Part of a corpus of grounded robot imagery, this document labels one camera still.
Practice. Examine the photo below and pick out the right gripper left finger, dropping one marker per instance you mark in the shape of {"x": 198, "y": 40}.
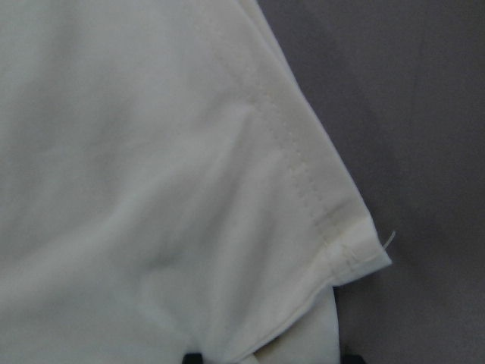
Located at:
{"x": 192, "y": 359}

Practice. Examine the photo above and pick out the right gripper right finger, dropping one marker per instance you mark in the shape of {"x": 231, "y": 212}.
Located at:
{"x": 353, "y": 359}

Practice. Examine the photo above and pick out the beige long sleeve shirt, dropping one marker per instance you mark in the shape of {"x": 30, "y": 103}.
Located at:
{"x": 166, "y": 189}

